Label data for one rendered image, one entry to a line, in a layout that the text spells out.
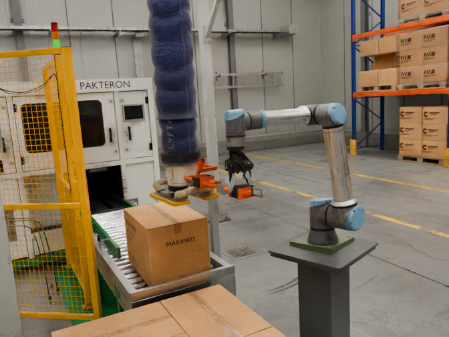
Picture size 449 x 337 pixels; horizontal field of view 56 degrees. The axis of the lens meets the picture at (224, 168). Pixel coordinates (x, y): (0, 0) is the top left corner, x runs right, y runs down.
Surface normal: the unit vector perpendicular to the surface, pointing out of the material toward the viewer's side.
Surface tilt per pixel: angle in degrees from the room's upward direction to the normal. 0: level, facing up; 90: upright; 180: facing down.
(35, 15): 90
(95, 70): 90
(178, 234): 90
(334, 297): 90
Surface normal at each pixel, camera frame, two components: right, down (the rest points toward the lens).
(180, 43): 0.41, -0.06
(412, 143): -0.88, 0.06
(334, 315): 0.73, 0.07
